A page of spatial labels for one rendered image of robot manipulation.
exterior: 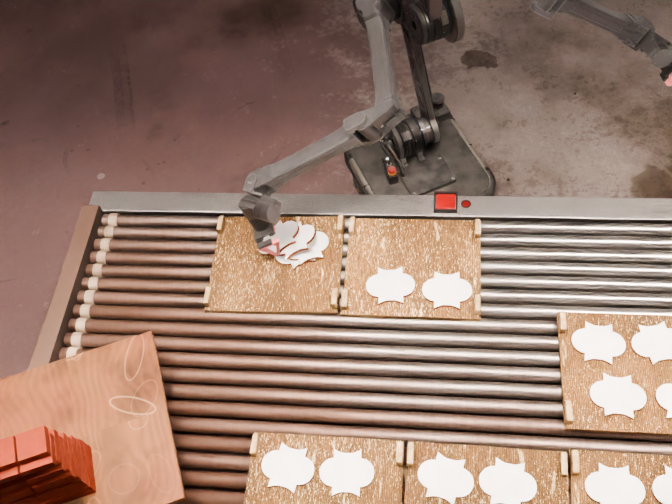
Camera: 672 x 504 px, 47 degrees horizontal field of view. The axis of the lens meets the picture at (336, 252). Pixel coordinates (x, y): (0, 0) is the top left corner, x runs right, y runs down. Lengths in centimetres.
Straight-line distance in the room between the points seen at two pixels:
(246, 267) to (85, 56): 262
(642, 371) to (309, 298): 96
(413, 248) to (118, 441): 102
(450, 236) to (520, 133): 160
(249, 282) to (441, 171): 133
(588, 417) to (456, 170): 159
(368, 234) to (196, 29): 255
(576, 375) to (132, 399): 121
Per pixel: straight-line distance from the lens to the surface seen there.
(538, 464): 213
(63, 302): 255
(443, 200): 252
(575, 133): 399
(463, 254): 239
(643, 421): 222
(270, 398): 224
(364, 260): 239
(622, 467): 217
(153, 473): 211
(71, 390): 229
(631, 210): 258
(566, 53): 437
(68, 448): 205
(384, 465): 211
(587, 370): 225
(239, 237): 250
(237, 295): 239
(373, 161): 352
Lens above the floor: 295
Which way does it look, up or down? 57 degrees down
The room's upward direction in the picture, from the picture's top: 11 degrees counter-clockwise
